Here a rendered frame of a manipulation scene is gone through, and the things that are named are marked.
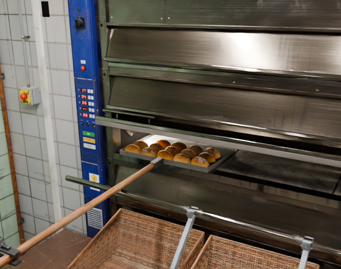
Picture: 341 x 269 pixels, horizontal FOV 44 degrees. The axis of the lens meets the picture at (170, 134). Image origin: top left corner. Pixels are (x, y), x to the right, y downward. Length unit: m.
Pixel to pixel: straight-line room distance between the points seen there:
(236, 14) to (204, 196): 0.92
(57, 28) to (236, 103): 1.13
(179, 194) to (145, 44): 0.81
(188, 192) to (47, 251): 0.97
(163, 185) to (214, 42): 0.83
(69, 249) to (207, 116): 1.23
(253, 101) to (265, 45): 0.26
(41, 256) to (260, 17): 1.81
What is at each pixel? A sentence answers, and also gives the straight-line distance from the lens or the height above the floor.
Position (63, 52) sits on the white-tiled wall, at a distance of 2.52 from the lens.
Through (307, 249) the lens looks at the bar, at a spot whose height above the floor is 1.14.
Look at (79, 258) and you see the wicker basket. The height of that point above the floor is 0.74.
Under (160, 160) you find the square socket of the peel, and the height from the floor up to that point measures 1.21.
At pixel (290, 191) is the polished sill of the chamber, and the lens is 2.03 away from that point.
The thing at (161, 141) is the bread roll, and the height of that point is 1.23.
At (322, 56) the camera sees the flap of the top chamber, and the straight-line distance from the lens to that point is 1.83.
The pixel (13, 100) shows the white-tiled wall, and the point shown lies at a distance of 2.93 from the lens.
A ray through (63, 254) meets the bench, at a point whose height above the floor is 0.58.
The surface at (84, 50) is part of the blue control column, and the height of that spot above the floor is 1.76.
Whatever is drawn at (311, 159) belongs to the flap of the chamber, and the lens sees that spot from 1.78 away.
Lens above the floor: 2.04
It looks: 18 degrees down
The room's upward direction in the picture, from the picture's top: 1 degrees counter-clockwise
